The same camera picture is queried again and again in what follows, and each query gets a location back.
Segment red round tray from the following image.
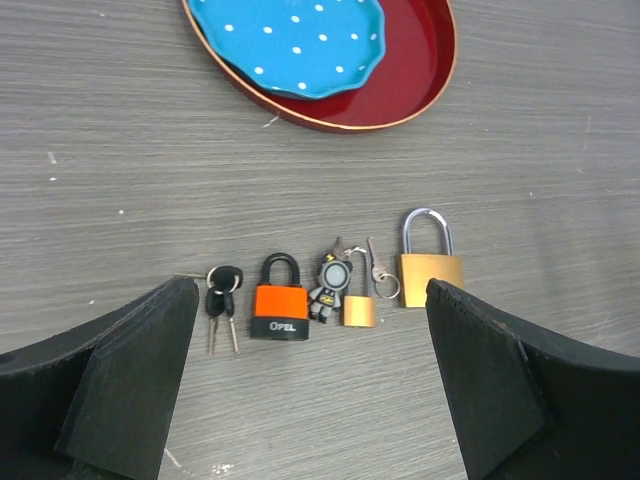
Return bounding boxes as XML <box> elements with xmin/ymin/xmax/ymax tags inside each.
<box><xmin>182</xmin><ymin>0</ymin><xmax>458</xmax><ymax>133</ymax></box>

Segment large brass padlock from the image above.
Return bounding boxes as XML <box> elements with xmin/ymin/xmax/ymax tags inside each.
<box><xmin>399</xmin><ymin>207</ymin><xmax>464</xmax><ymax>308</ymax></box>

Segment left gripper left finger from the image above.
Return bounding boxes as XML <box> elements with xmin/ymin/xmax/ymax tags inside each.
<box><xmin>1</xmin><ymin>278</ymin><xmax>199</xmax><ymax>479</ymax></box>

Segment blue dotted plate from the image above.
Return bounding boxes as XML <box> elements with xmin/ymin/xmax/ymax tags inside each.
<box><xmin>188</xmin><ymin>0</ymin><xmax>386</xmax><ymax>100</ymax></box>

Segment small brass padlock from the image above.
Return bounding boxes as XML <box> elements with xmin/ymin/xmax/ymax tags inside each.
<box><xmin>342</xmin><ymin>246</ymin><xmax>376</xmax><ymax>328</ymax></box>

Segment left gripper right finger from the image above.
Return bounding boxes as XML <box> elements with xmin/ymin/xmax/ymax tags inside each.
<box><xmin>426</xmin><ymin>279</ymin><xmax>639</xmax><ymax>479</ymax></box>

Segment orange black padlock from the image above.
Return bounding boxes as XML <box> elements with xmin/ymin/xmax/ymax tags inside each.
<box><xmin>250</xmin><ymin>252</ymin><xmax>309</xmax><ymax>341</ymax></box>

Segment black white keychain charm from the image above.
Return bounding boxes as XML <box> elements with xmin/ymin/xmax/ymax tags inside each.
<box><xmin>308</xmin><ymin>237</ymin><xmax>370</xmax><ymax>323</ymax></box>

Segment black padlock keys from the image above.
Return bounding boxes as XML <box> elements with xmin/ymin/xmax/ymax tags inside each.
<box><xmin>205</xmin><ymin>265</ymin><xmax>243</xmax><ymax>356</ymax></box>

